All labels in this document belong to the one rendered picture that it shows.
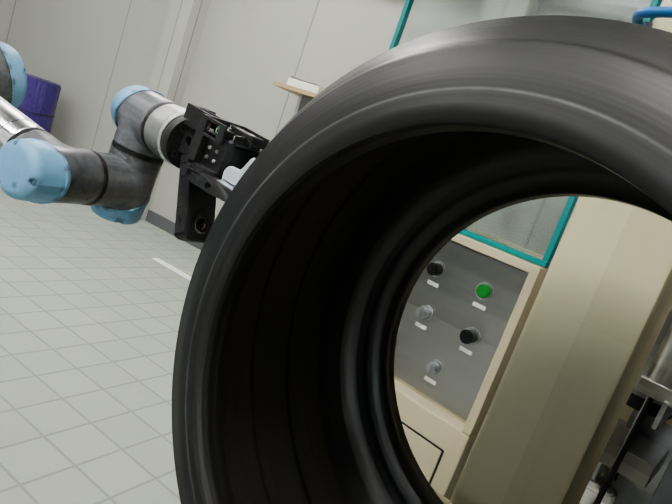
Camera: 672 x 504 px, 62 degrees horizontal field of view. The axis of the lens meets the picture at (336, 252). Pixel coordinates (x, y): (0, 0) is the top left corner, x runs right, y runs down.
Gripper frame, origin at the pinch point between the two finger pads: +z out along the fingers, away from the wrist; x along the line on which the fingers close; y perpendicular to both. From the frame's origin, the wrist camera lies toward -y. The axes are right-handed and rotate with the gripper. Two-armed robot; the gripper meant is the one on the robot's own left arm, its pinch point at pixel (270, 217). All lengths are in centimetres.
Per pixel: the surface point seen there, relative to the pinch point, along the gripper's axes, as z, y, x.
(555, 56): 28.4, 21.9, -12.0
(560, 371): 28.9, -4.3, 28.2
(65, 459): -105, -136, 56
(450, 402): 5, -33, 68
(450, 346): -1, -23, 68
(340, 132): 15.9, 12.6, -12.7
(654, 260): 31.7, 12.7, 28.3
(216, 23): -451, 39, 291
